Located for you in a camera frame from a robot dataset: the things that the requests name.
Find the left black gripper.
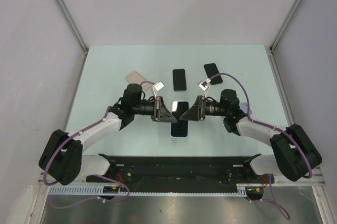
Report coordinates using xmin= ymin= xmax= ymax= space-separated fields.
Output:
xmin=132 ymin=96 xmax=176 ymax=123

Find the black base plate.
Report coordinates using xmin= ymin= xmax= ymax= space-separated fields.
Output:
xmin=89 ymin=155 xmax=273 ymax=190

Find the aluminium frame post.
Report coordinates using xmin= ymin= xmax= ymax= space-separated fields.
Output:
xmin=269 ymin=0 xmax=304 ymax=53
xmin=54 ymin=0 xmax=89 ymax=56

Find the black phone middle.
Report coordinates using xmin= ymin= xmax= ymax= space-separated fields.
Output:
xmin=172 ymin=69 xmax=187 ymax=91

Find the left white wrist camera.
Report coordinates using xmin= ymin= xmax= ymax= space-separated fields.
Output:
xmin=152 ymin=81 xmax=164 ymax=98

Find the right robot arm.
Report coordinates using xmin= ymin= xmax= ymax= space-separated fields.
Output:
xmin=180 ymin=89 xmax=322 ymax=182

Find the purple phone case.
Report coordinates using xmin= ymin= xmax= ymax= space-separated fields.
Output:
xmin=240 ymin=102 xmax=252 ymax=115

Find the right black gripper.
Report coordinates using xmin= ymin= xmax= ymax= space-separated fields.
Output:
xmin=180 ymin=96 xmax=228 ymax=122

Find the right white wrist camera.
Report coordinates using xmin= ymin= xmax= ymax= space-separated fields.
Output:
xmin=198 ymin=81 xmax=210 ymax=97

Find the light blue phone case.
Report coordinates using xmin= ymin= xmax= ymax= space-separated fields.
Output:
xmin=170 ymin=100 xmax=189 ymax=138

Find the black phone blue edge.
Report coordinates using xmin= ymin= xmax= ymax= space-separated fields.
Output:
xmin=170 ymin=100 xmax=189 ymax=137

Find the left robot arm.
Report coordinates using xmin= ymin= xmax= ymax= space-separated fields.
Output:
xmin=38 ymin=84 xmax=177 ymax=186

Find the left aluminium frame post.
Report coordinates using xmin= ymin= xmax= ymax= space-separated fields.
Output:
xmin=54 ymin=0 xmax=89 ymax=56

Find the white slotted cable duct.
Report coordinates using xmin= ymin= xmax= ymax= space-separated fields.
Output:
xmin=48 ymin=185 xmax=246 ymax=197

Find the beige phone case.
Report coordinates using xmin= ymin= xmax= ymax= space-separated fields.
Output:
xmin=125 ymin=70 xmax=152 ymax=91

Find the aluminium front rail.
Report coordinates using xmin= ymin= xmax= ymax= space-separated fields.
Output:
xmin=38 ymin=168 xmax=325 ymax=186

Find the right aluminium frame post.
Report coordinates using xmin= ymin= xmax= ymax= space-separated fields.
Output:
xmin=269 ymin=0 xmax=304 ymax=53

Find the black phone right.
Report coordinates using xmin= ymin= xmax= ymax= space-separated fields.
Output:
xmin=204 ymin=63 xmax=223 ymax=85

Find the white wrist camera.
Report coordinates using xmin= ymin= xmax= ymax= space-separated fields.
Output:
xmin=198 ymin=81 xmax=210 ymax=97
xmin=152 ymin=81 xmax=164 ymax=98

